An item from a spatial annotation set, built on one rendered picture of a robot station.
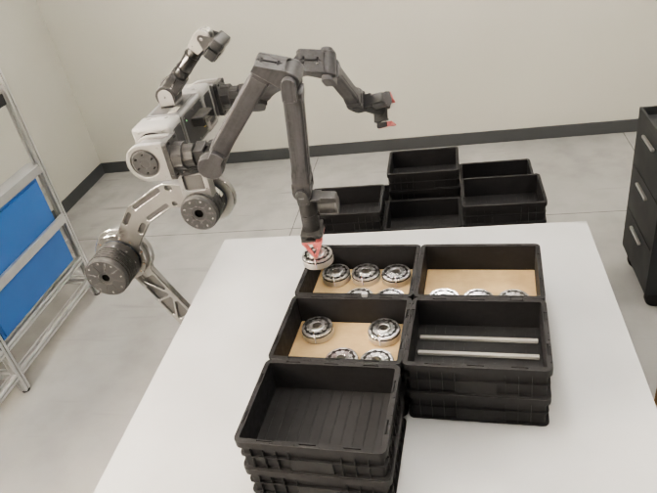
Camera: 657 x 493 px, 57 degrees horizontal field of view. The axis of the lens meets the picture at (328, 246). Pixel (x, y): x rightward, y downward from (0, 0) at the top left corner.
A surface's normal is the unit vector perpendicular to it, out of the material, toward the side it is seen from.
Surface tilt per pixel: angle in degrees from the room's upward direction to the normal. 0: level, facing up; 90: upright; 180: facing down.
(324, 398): 0
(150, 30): 90
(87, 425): 0
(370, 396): 0
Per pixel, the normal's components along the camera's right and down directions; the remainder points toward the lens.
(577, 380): -0.15, -0.83
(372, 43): -0.15, 0.56
